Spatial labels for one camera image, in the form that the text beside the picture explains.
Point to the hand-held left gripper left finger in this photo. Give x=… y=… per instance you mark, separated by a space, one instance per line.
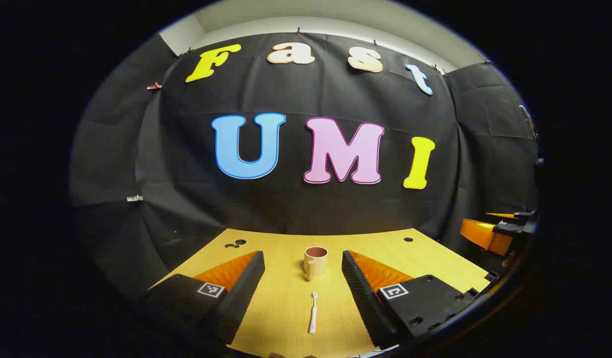
x=241 y=293

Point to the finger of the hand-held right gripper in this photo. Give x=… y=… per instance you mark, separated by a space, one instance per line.
x=484 y=236
x=502 y=216

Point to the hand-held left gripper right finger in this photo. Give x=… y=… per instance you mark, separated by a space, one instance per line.
x=363 y=298

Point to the pink toothbrush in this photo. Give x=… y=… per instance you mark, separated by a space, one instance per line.
x=313 y=318

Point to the beige cup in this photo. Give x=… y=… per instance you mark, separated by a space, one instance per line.
x=316 y=266

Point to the wooden desktop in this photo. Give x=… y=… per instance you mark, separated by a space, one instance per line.
x=286 y=308

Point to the black backdrop cloth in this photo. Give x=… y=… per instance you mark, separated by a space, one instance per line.
x=286 y=199

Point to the small red clip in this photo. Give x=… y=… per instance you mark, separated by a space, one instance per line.
x=154 y=86

